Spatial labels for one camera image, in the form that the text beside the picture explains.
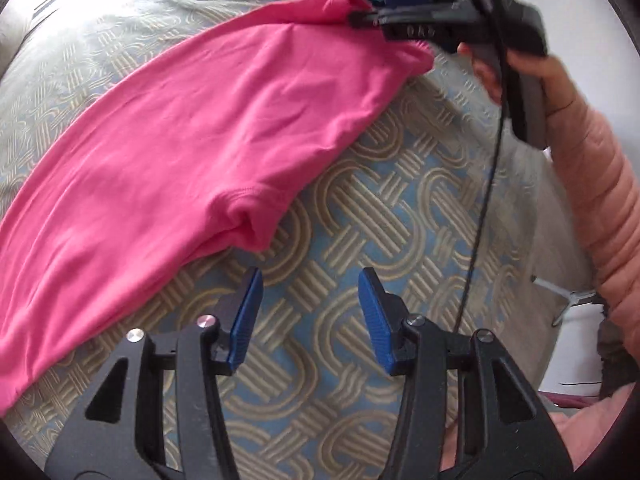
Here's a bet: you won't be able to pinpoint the black cable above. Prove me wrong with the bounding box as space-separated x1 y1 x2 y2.
454 0 510 336

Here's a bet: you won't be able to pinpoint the pink pants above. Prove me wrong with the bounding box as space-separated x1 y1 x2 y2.
0 0 435 418

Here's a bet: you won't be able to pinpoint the grey metal rod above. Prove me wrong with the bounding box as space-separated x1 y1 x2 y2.
531 274 603 329

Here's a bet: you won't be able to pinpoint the person's right hand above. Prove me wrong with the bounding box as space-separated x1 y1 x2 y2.
457 42 583 121

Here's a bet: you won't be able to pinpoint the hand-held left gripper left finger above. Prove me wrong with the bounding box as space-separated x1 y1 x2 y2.
45 266 265 480

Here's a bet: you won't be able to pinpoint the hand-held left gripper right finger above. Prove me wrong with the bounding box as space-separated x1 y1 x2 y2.
358 267 576 480

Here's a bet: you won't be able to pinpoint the dark grey cloth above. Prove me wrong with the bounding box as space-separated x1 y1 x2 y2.
596 300 640 402

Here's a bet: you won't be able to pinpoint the patterned beige blue bedspread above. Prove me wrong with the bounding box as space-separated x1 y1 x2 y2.
0 0 601 480

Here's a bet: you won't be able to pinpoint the folded grey duvet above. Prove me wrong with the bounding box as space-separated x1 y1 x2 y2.
0 6 32 78

